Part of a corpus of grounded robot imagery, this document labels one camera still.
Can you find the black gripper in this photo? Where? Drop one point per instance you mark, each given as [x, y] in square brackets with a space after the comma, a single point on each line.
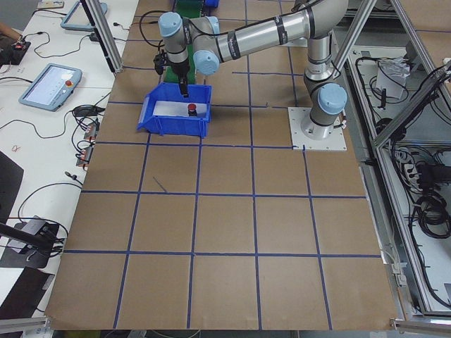
[181, 71]

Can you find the red push button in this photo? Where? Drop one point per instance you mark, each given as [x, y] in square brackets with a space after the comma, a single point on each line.
[192, 110]

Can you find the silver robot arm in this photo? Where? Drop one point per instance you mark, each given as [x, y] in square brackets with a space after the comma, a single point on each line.
[199, 43]

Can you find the white foam pad source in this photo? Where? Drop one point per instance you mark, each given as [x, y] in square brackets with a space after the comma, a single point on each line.
[178, 109]

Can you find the blue source bin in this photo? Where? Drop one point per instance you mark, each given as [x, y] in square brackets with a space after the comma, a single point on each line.
[191, 126]

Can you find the far teach pendant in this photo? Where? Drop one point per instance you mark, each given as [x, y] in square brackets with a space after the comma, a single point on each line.
[76, 19]

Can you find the teach pendant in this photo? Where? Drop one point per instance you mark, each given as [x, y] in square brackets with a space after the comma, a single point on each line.
[51, 87]
[76, 19]

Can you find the near teach pendant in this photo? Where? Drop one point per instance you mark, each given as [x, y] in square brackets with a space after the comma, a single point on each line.
[51, 87]

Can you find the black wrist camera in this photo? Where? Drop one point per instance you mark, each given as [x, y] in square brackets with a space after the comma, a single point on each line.
[160, 62]

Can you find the aluminium frame post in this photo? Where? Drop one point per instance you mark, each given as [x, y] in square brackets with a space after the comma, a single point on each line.
[97, 20]

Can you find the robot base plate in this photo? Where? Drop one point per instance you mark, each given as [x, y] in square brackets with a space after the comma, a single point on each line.
[308, 136]

